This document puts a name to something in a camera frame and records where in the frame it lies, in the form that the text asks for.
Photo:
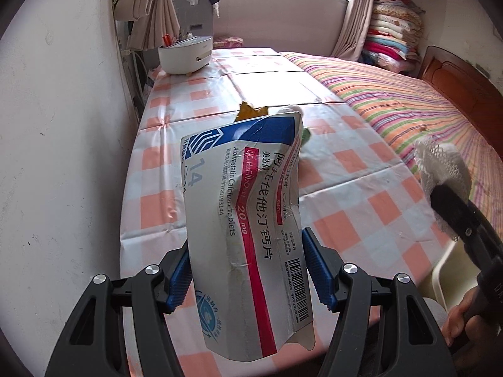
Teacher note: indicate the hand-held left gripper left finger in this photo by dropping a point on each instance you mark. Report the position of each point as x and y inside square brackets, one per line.
[179, 282]

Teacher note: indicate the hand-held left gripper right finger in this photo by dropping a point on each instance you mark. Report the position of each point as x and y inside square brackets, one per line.
[318, 275]

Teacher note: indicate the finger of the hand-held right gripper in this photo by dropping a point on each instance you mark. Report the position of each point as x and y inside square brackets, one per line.
[452, 204]

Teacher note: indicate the white foam net sleeve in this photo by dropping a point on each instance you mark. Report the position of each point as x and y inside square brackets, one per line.
[444, 161]

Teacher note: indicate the cream plastic waste bin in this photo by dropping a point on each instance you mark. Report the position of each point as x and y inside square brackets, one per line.
[448, 271]

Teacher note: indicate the white medicine box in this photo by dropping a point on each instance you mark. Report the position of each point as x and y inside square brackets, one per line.
[243, 224]

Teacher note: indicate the person's right hand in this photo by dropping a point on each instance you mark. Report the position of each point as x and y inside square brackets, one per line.
[456, 318]

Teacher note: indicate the table with checked tablecloth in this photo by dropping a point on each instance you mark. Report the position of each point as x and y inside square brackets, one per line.
[346, 165]

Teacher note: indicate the bed with striped sheet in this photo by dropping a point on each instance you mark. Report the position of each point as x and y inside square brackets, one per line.
[393, 98]

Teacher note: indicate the brown wooden headboard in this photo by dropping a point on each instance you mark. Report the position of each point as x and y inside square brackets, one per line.
[459, 82]

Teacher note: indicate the stack of folded blankets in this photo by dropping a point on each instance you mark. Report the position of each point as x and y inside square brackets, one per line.
[393, 35]

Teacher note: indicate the hanging beige striped curtain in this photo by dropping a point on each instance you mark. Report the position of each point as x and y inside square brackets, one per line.
[355, 23]

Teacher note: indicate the white round container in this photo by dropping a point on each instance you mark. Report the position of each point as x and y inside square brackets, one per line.
[186, 55]

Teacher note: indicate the pink patterned cloth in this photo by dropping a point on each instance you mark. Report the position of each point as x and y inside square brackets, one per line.
[228, 41]

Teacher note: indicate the white floor appliance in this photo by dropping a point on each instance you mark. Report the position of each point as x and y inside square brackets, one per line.
[200, 15]

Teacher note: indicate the hanging beige clothes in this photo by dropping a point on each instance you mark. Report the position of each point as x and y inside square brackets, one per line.
[145, 11]

